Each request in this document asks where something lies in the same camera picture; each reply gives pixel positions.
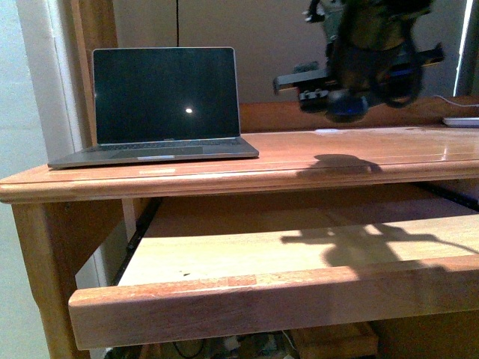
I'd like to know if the grey open laptop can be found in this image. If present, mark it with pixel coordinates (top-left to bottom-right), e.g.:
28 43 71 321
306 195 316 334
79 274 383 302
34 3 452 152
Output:
49 47 259 169

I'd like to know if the dark computer mouse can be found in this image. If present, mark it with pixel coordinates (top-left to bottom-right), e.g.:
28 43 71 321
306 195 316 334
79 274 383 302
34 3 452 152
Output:
326 90 369 123

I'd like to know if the pull-out wooden keyboard tray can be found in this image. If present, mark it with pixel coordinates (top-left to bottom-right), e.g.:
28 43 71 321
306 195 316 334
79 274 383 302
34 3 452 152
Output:
69 185 478 349

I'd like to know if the white flat device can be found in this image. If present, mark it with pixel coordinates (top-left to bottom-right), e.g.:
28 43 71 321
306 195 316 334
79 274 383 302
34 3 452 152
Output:
442 117 479 129

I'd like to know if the white cable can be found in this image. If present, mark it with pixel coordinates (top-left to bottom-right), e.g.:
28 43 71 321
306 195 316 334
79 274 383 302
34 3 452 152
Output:
433 93 479 108

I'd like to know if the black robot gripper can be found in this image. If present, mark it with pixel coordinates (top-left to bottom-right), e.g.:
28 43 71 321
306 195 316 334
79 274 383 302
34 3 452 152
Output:
273 1 445 112

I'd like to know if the wooden desk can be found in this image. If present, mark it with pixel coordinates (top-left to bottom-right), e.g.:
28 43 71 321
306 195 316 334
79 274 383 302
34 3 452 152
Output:
1 96 478 358

